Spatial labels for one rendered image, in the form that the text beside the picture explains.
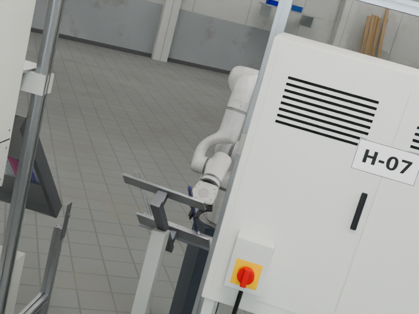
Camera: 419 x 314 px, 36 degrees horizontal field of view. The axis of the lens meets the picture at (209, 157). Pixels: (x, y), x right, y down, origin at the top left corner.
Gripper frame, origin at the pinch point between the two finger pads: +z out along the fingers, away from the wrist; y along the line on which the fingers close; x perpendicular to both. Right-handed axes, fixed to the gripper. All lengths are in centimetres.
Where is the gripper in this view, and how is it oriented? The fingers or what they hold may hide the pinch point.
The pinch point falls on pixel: (194, 214)
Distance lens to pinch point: 260.6
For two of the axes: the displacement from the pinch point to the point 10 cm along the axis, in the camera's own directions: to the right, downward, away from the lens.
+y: 9.3, 3.1, -2.2
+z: -3.8, 7.3, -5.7
